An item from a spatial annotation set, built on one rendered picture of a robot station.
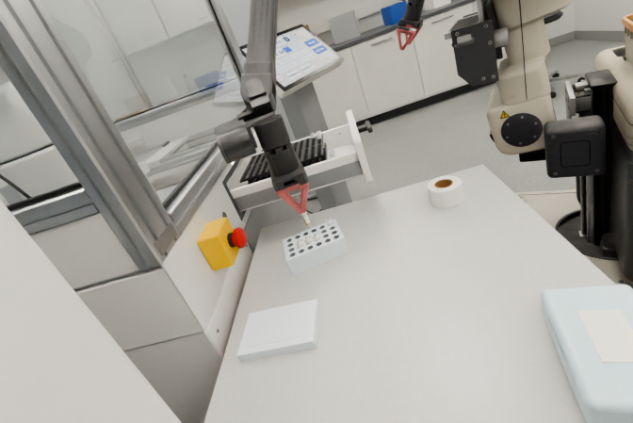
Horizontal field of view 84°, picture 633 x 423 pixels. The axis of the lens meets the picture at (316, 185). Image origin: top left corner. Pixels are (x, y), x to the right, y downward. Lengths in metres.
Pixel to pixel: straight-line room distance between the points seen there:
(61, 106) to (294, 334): 0.45
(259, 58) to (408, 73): 3.27
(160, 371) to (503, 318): 0.58
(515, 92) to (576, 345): 0.78
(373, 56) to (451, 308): 3.40
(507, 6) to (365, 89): 2.83
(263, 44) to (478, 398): 0.66
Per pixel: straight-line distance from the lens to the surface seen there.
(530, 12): 1.13
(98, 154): 0.55
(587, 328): 0.50
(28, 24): 0.57
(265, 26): 0.78
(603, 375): 0.47
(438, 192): 0.77
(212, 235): 0.67
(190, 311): 0.64
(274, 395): 0.57
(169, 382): 0.79
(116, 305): 0.68
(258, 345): 0.61
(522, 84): 1.13
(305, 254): 0.71
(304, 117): 1.86
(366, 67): 3.82
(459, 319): 0.56
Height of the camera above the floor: 1.18
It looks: 24 degrees down
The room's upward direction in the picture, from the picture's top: 21 degrees counter-clockwise
